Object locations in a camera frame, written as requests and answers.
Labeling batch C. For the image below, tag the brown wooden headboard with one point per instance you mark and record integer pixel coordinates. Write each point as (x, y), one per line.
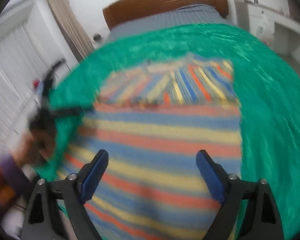
(128, 10)

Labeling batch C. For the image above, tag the green floral bedspread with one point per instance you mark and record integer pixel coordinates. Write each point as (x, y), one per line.
(267, 89)

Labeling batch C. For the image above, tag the red cloth on cabinet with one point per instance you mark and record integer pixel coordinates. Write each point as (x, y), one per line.
(36, 84)

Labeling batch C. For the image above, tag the beige curtain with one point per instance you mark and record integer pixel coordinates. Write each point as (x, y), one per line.
(74, 34)

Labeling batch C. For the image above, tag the grey checked bed sheet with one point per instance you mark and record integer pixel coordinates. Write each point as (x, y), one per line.
(191, 14)

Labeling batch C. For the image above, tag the person's left hand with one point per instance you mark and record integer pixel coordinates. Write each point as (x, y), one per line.
(34, 148)

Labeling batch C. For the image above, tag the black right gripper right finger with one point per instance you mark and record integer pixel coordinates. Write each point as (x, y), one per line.
(261, 219)

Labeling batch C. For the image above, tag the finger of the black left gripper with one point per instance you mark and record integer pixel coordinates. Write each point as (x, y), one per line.
(49, 78)

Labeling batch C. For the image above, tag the white sheer curtain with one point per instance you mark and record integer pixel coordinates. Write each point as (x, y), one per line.
(27, 52)

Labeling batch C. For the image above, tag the white desk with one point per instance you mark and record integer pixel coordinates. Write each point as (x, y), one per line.
(278, 32)

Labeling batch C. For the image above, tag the white drawer cabinet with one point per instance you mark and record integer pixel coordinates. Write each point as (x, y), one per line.
(13, 220)

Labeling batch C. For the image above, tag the purple sleeve forearm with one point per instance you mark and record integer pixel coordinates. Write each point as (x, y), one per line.
(13, 183)

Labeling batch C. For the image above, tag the small white fan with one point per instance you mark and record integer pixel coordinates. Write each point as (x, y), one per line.
(97, 39)

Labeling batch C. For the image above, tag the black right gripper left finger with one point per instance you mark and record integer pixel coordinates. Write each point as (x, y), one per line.
(42, 218)

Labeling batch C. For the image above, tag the striped knit sweater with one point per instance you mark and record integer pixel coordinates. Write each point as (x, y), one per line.
(152, 120)

